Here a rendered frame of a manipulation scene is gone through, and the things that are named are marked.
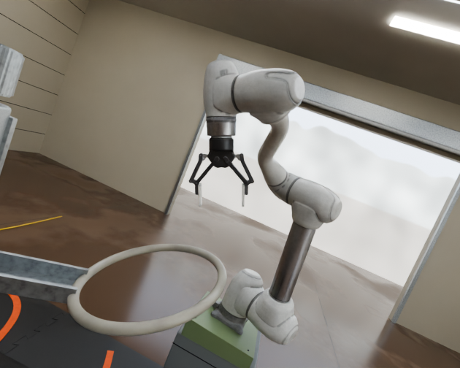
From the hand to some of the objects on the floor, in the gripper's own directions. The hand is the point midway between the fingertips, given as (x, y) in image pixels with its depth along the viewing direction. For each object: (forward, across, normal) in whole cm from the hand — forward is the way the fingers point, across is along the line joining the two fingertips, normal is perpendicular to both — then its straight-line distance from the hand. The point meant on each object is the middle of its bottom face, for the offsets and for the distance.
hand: (221, 201), depth 82 cm
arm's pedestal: (+155, +30, -32) cm, 161 cm away
